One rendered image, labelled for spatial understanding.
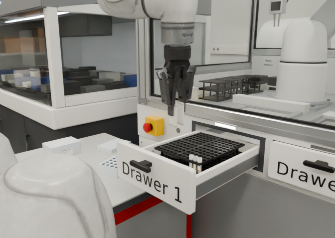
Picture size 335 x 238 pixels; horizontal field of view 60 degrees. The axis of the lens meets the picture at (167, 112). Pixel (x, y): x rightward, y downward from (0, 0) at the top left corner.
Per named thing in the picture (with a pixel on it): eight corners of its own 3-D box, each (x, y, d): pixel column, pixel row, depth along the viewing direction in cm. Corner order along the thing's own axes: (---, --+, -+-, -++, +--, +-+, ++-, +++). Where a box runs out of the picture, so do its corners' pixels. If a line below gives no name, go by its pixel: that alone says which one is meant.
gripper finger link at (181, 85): (173, 64, 83) (177, 63, 84) (177, 101, 88) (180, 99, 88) (182, 67, 80) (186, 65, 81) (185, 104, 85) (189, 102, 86)
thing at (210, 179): (190, 204, 69) (191, 180, 68) (125, 171, 87) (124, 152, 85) (269, 158, 96) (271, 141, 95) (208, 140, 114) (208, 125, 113)
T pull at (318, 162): (333, 174, 70) (334, 168, 70) (302, 165, 75) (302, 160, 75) (338, 169, 72) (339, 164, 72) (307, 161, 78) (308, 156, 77)
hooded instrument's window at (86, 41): (52, 108, 139) (43, 8, 128) (-32, 78, 263) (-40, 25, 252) (202, 85, 217) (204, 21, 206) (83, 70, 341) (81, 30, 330)
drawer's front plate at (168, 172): (190, 216, 67) (191, 171, 64) (117, 176, 87) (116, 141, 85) (195, 213, 68) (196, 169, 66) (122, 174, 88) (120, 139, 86)
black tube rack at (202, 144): (199, 186, 77) (199, 163, 76) (154, 166, 89) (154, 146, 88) (243, 162, 92) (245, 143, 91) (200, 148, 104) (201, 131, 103)
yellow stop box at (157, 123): (155, 137, 116) (155, 119, 115) (143, 133, 121) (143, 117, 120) (164, 134, 120) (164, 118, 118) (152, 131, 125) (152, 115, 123)
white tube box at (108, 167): (117, 179, 98) (116, 168, 97) (98, 173, 102) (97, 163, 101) (138, 165, 109) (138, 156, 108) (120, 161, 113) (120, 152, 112)
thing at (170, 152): (199, 165, 76) (199, 163, 76) (154, 148, 88) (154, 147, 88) (204, 163, 77) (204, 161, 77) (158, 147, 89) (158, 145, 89)
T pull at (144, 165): (147, 174, 70) (147, 168, 70) (128, 165, 75) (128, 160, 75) (158, 169, 73) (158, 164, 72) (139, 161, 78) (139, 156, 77)
